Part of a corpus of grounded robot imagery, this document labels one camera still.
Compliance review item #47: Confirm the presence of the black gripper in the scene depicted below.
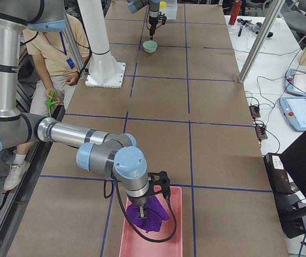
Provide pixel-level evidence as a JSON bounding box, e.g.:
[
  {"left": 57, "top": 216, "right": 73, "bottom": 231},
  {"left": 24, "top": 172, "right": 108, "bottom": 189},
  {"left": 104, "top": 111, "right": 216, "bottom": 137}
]
[
  {"left": 148, "top": 16, "right": 159, "bottom": 37},
  {"left": 127, "top": 195, "right": 151, "bottom": 219}
]

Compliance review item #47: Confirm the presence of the purple microfiber cloth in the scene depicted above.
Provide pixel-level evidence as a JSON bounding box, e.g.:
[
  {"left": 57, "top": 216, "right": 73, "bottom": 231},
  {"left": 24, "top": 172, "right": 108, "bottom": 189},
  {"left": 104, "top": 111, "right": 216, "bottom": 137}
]
[{"left": 126, "top": 196, "right": 170, "bottom": 232}]

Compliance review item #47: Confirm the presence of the mint green bowl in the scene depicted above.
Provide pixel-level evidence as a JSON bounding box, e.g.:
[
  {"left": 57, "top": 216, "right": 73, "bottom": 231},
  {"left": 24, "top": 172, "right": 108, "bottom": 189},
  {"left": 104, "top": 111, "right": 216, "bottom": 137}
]
[{"left": 142, "top": 40, "right": 158, "bottom": 54}]

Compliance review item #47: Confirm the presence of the yellow paper cup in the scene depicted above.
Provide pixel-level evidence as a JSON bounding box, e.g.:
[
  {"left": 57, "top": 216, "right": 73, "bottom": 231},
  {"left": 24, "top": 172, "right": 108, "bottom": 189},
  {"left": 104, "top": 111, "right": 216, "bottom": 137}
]
[{"left": 159, "top": 1, "right": 166, "bottom": 9}]

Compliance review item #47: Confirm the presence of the clear plastic storage box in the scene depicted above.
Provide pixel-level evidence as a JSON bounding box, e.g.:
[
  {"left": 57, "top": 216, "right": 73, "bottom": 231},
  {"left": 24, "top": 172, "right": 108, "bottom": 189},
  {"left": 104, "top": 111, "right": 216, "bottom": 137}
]
[{"left": 159, "top": 0, "right": 178, "bottom": 20}]

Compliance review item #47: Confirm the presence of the pink plastic tray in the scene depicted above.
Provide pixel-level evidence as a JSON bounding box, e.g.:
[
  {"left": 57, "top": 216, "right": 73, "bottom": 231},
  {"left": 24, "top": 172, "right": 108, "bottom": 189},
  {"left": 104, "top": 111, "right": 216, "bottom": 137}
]
[{"left": 119, "top": 187, "right": 182, "bottom": 256}]

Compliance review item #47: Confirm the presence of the red cylinder bottle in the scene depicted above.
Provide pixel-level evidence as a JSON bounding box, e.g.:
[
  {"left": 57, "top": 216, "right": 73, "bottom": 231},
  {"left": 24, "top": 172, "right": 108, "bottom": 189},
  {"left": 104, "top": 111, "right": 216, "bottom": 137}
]
[{"left": 228, "top": 0, "right": 242, "bottom": 26}]

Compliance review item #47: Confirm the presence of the seated person beige shirt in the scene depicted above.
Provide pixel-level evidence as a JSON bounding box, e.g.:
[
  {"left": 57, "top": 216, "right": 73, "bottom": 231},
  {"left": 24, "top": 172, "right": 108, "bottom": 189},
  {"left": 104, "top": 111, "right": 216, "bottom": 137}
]
[{"left": 4, "top": 14, "right": 89, "bottom": 191}]

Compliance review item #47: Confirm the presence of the teach pendant far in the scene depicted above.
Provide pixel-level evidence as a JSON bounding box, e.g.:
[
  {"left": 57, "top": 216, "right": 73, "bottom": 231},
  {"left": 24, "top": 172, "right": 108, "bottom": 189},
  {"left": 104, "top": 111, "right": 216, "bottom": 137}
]
[{"left": 285, "top": 69, "right": 306, "bottom": 96}]

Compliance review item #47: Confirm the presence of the teach pendant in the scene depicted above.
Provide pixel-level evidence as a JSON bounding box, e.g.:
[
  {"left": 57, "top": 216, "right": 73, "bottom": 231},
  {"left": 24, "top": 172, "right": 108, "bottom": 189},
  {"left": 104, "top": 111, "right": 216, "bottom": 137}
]
[
  {"left": 279, "top": 96, "right": 306, "bottom": 132},
  {"left": 285, "top": 69, "right": 306, "bottom": 96}
]

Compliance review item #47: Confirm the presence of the black monitor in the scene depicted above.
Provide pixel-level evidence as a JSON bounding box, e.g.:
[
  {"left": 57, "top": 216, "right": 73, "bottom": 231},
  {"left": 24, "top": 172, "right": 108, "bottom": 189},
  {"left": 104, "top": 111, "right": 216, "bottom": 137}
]
[{"left": 263, "top": 130, "right": 306, "bottom": 238}]

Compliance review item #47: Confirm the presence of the teach pendant near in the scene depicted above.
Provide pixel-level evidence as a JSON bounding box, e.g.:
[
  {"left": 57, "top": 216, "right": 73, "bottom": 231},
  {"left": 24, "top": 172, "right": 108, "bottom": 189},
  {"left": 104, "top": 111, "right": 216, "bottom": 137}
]
[{"left": 279, "top": 96, "right": 306, "bottom": 132}]

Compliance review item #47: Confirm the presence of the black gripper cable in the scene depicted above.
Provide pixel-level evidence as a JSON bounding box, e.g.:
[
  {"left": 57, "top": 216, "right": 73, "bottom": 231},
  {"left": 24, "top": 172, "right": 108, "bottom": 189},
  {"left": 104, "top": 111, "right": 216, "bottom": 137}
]
[{"left": 104, "top": 179, "right": 177, "bottom": 243}]

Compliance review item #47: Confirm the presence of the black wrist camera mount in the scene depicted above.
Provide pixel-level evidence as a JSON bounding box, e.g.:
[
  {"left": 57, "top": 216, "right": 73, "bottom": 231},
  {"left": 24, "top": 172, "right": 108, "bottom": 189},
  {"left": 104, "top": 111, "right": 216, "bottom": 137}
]
[{"left": 147, "top": 171, "right": 171, "bottom": 200}]

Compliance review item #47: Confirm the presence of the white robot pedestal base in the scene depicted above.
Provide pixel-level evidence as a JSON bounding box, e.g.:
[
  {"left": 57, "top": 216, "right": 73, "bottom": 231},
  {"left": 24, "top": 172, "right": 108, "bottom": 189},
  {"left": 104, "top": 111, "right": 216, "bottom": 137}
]
[{"left": 78, "top": 0, "right": 126, "bottom": 88}]

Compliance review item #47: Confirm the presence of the aluminium frame post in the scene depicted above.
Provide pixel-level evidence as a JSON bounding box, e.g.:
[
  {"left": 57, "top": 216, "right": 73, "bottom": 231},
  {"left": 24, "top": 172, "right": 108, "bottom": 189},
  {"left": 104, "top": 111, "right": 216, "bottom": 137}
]
[{"left": 238, "top": 0, "right": 285, "bottom": 84}]

